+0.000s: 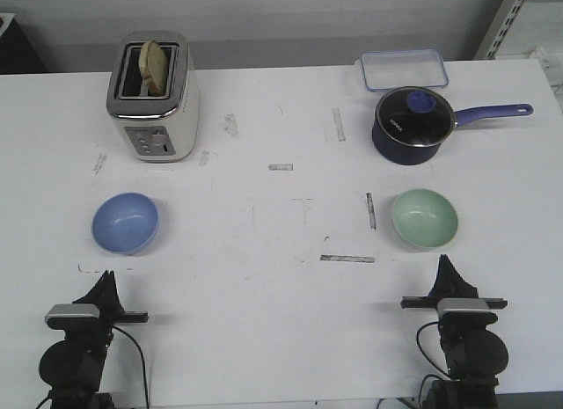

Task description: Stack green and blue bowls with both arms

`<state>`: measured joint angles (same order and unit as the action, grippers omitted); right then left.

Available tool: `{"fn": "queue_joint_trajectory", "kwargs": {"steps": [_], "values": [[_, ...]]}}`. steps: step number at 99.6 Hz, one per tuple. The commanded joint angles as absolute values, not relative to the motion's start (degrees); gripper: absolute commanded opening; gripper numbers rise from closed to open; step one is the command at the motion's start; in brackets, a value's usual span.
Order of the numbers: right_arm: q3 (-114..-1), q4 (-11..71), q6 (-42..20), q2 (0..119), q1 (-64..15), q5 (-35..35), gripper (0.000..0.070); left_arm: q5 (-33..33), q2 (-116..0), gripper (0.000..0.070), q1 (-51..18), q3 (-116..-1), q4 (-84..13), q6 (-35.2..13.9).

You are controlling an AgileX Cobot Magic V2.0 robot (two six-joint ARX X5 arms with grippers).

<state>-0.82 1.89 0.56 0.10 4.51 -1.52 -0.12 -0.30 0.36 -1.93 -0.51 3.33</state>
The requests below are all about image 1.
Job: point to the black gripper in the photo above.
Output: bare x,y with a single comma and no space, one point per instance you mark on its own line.
101,323
461,295

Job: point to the green bowl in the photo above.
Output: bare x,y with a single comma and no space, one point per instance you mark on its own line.
424,218

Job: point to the blue bowl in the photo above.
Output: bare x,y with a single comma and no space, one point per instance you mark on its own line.
125,223

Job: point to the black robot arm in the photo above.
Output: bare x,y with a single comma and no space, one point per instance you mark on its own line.
474,355
73,367

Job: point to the glass pot lid blue knob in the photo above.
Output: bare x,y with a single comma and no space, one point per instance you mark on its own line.
415,116

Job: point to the cream and chrome toaster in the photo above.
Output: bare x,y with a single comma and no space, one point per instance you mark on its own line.
156,129

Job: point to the clear plastic food container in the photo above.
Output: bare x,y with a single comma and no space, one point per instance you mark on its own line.
391,69

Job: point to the slice of toast bread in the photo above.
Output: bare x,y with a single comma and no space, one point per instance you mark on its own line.
153,65

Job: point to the grey metal shelf upright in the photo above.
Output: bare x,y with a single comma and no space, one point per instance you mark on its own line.
512,33

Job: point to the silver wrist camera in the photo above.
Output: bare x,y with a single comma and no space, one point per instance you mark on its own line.
72,316
464,311

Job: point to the blue saucepan with handle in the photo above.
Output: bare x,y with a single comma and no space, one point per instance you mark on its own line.
408,155

